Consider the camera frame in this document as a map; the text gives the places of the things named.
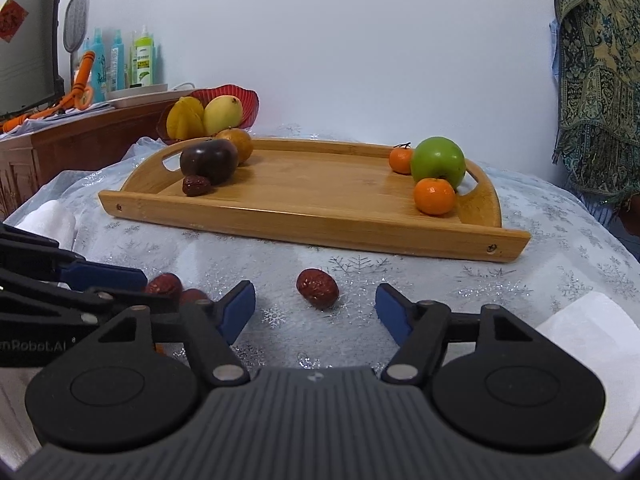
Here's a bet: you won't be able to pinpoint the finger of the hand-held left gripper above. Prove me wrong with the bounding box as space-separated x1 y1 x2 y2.
0 268 184 328
0 222 149 292

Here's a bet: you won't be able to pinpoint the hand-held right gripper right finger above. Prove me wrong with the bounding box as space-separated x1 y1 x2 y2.
375 282 540 386

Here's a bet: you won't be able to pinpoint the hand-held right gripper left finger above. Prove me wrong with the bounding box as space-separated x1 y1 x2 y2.
99 280 257 387

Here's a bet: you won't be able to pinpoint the wooden serving tray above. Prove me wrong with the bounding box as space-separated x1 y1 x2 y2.
97 136 532 262

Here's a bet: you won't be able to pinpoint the dark purple tomato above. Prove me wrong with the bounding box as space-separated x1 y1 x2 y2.
179 137 240 186

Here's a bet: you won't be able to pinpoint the mandarin orange with stem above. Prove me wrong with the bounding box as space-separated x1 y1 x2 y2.
389 142 416 176

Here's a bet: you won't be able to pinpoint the green apple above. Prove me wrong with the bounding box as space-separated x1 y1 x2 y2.
411 136 467 192

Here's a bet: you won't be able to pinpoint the large brownish orange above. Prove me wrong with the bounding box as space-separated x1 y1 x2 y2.
215 127 254 166

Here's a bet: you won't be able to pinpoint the white terry towel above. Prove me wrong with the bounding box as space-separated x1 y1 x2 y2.
2 200 77 256
536 291 640 467

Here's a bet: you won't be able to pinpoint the brown wooden cabinet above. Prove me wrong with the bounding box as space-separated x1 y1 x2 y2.
0 97 193 221

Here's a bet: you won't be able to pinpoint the papers on cabinet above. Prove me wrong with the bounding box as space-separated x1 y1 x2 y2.
0 101 117 137

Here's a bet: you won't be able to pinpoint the snowflake print tablecloth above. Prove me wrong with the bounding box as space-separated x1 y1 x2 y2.
0 124 640 378

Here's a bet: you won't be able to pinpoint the yellow starfruit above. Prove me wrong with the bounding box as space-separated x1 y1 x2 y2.
166 96 206 140

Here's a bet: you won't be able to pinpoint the white flat tray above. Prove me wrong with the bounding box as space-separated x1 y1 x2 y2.
104 82 169 109

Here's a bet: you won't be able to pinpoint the yellow mango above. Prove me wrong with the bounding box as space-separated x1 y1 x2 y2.
203 95 244 135

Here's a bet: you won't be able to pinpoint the red fruit bowl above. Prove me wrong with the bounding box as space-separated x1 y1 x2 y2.
159 84 260 143

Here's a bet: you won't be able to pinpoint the teal bottle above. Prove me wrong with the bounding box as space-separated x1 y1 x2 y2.
90 27 107 103
110 29 126 92

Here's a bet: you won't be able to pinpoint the green label bottle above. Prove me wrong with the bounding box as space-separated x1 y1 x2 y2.
131 25 157 89

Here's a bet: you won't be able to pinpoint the black monitor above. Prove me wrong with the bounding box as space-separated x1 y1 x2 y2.
0 0 67 118

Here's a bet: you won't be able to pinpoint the white round fan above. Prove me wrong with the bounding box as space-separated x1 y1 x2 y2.
62 0 90 82

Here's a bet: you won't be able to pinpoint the red paper decoration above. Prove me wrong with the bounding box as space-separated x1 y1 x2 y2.
0 0 24 44

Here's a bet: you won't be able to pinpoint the patterned fringed cloth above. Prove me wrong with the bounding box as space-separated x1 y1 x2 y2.
551 0 640 211

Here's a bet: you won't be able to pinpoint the orange handled tool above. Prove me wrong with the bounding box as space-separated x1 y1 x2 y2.
0 50 97 134

